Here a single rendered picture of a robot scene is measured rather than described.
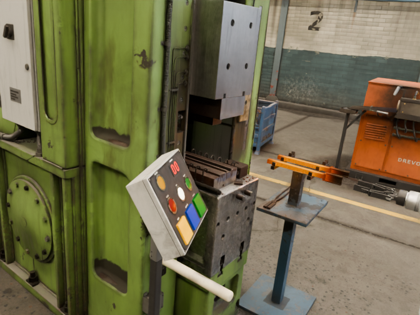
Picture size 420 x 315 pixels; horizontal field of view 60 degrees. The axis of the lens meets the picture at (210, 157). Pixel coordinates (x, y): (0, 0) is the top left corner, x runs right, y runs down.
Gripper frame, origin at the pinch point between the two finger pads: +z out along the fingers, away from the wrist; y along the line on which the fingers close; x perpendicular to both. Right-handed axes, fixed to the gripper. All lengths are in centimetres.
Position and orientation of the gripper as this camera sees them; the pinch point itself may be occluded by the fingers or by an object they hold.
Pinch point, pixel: (361, 186)
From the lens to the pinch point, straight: 198.2
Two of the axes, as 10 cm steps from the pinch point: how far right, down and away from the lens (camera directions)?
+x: 0.9, -9.5, -3.1
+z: -8.2, -2.5, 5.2
